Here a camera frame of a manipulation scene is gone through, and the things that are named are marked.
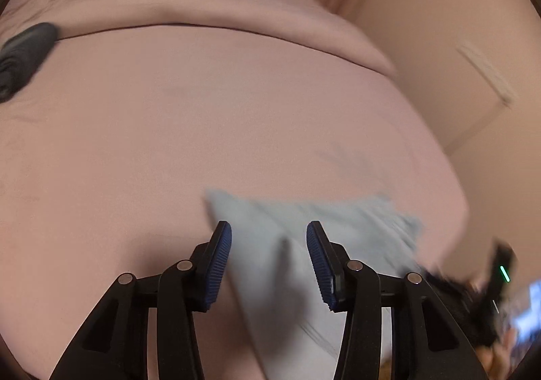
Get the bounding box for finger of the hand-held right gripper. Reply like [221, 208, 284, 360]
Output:
[418, 268, 480, 323]

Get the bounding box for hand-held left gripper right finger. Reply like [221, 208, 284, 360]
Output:
[306, 220, 488, 380]

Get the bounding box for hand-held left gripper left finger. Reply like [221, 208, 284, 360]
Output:
[48, 220, 233, 380]

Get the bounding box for light blue pants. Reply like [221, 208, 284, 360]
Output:
[205, 189, 424, 380]

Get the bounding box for person's right hand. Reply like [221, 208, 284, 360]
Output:
[477, 327, 522, 380]

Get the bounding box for bed with pink sheet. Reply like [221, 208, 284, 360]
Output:
[0, 25, 471, 380]

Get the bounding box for dark cloth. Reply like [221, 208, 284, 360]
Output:
[0, 22, 60, 104]

